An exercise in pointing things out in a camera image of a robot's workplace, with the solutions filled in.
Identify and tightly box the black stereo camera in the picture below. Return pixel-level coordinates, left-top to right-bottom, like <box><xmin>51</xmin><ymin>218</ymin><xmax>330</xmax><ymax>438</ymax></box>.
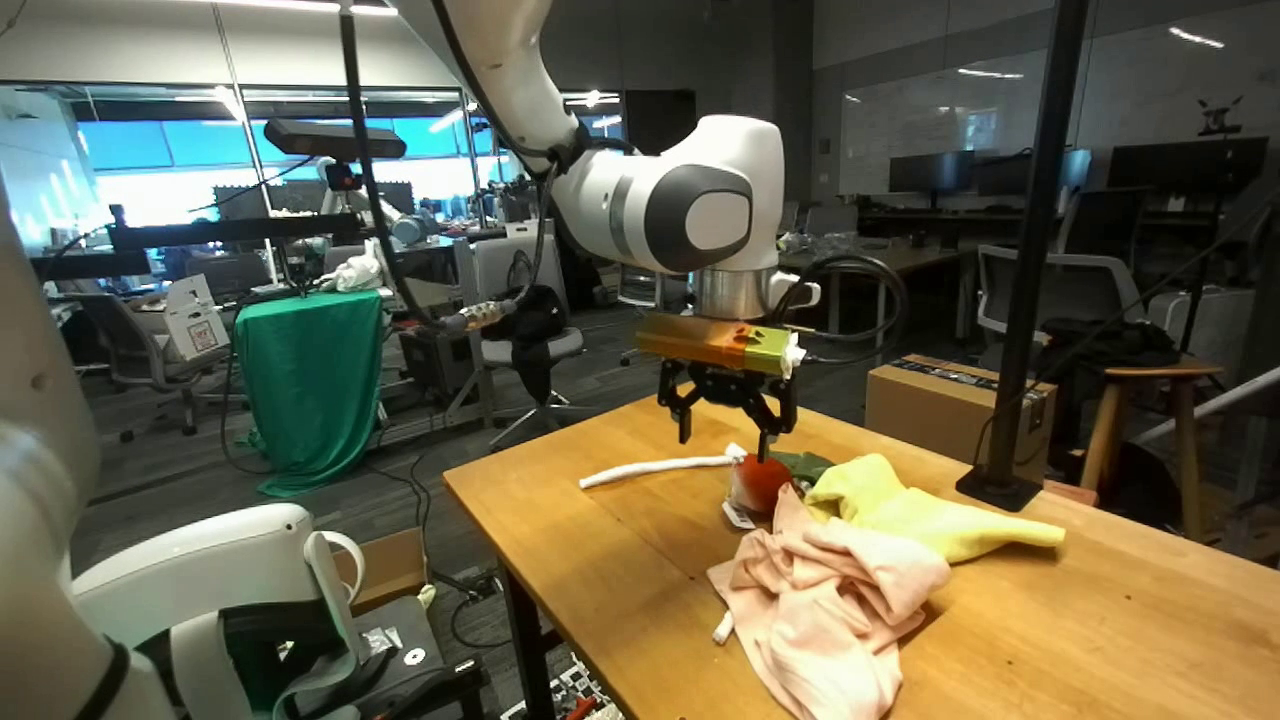
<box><xmin>262</xmin><ymin>117</ymin><xmax>413</xmax><ymax>165</ymax></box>

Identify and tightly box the white office chair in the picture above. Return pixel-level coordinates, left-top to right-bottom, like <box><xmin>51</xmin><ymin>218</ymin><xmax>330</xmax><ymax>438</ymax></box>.
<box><xmin>974</xmin><ymin>244</ymin><xmax>1151</xmax><ymax>350</ymax></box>

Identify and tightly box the wide black monitor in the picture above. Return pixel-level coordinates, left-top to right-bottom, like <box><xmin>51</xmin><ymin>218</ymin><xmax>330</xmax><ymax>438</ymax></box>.
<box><xmin>1106</xmin><ymin>131</ymin><xmax>1272</xmax><ymax>202</ymax></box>

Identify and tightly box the peach cloth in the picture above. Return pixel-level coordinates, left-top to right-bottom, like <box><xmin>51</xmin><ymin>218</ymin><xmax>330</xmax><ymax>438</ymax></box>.
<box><xmin>704</xmin><ymin>484</ymin><xmax>952</xmax><ymax>720</ymax></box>

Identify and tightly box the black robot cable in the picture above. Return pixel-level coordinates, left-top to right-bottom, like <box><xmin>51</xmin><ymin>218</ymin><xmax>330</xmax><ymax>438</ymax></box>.
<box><xmin>335</xmin><ymin>0</ymin><xmax>527</xmax><ymax>340</ymax></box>

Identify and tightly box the white pipe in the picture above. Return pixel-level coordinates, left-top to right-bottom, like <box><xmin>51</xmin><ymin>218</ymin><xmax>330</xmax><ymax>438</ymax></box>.
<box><xmin>1133</xmin><ymin>364</ymin><xmax>1280</xmax><ymax>448</ymax></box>

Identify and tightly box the black vertical pole stand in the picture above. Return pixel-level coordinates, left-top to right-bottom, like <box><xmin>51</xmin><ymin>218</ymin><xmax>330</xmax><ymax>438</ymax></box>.
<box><xmin>952</xmin><ymin>0</ymin><xmax>1091</xmax><ymax>516</ymax></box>

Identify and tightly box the black backpack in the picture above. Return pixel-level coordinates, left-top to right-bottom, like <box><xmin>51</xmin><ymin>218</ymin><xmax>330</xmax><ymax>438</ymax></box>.
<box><xmin>1038</xmin><ymin>314</ymin><xmax>1185</xmax><ymax>473</ymax></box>

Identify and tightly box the white printed sign box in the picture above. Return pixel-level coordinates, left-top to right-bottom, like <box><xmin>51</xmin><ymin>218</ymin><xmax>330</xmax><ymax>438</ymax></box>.
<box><xmin>160</xmin><ymin>272</ymin><xmax>232</xmax><ymax>369</ymax></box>

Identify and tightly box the yellow-green cloth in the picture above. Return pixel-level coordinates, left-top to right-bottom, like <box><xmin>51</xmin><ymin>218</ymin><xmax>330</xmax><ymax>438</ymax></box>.
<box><xmin>805</xmin><ymin>452</ymin><xmax>1074</xmax><ymax>567</ymax></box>

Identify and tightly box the white rope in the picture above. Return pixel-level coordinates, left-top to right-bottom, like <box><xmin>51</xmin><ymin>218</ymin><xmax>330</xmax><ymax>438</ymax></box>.
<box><xmin>575</xmin><ymin>445</ymin><xmax>754</xmax><ymax>495</ymax></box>

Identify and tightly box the green cloth drape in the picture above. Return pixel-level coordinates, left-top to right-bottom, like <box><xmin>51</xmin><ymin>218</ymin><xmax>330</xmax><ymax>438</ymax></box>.
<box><xmin>232</xmin><ymin>288</ymin><xmax>394</xmax><ymax>493</ymax></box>

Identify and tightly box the black controller box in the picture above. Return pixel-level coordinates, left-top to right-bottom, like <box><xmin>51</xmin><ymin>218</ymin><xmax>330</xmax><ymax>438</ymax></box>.
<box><xmin>356</xmin><ymin>593</ymin><xmax>492</xmax><ymax>720</ymax></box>

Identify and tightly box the red tomato plush with tag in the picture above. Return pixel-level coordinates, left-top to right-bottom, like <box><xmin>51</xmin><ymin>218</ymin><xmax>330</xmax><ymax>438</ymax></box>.
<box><xmin>721</xmin><ymin>448</ymin><xmax>834</xmax><ymax>534</ymax></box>

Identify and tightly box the small brown cardboard box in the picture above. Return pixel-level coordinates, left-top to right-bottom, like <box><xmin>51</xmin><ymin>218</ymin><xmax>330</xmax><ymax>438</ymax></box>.
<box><xmin>352</xmin><ymin>525</ymin><xmax>432</xmax><ymax>612</ymax></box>

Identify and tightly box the wooden stool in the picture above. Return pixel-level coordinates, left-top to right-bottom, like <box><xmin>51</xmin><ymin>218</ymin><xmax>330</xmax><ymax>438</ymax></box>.
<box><xmin>1076</xmin><ymin>359</ymin><xmax>1223</xmax><ymax>544</ymax></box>

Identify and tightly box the small black monitor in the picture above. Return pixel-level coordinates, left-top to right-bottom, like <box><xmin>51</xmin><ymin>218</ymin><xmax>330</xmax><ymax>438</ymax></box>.
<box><xmin>889</xmin><ymin>148</ymin><xmax>976</xmax><ymax>202</ymax></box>

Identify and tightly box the cardboard box with black tape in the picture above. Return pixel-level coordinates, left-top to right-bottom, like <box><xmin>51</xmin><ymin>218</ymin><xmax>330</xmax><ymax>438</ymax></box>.
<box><xmin>861</xmin><ymin>350</ymin><xmax>1060</xmax><ymax>473</ymax></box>

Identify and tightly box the wooden desk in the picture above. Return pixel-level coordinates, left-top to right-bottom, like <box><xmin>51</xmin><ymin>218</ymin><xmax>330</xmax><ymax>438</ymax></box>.
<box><xmin>796</xmin><ymin>235</ymin><xmax>984</xmax><ymax>369</ymax></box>

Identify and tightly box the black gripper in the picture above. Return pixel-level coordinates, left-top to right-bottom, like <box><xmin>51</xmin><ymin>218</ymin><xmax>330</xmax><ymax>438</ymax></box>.
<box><xmin>656</xmin><ymin>359</ymin><xmax>805</xmax><ymax>469</ymax></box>

